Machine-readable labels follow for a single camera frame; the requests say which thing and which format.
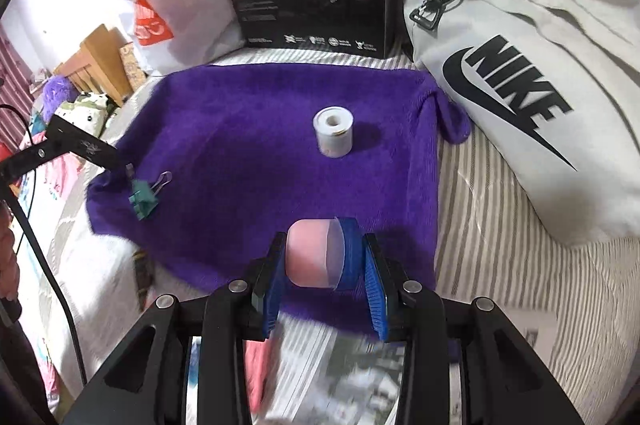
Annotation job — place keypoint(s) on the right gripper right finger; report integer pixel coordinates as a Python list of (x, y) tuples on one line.
[(503, 380)]

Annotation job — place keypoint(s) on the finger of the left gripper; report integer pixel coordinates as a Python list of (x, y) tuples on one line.
[(61, 137)]

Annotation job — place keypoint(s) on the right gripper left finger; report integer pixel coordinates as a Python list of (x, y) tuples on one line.
[(144, 379)]

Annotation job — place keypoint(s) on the teal binder clip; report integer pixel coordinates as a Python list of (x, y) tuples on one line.
[(145, 197)]

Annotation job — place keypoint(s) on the pink and blue jar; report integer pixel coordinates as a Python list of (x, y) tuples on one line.
[(324, 253)]

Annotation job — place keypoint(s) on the white tape roll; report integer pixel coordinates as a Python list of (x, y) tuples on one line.
[(333, 128)]

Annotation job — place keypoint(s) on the black gold tube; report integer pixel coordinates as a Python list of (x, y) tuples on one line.
[(143, 275)]

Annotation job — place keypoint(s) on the person left hand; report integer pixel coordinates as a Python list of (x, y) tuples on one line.
[(9, 270)]

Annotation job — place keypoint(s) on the white dotted plush toy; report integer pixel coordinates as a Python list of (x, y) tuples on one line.
[(89, 112)]

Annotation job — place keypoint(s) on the purple plush toy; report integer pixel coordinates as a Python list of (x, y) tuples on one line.
[(57, 90)]

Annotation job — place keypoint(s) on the pink patterned cloth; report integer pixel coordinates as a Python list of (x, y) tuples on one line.
[(43, 195)]

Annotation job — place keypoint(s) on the purple towel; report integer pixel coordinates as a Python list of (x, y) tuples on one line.
[(245, 164)]

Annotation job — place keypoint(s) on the newspaper sheet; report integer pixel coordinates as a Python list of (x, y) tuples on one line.
[(319, 375)]

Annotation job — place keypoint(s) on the grey Nike waist bag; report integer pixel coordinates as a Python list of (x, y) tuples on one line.
[(554, 85)]

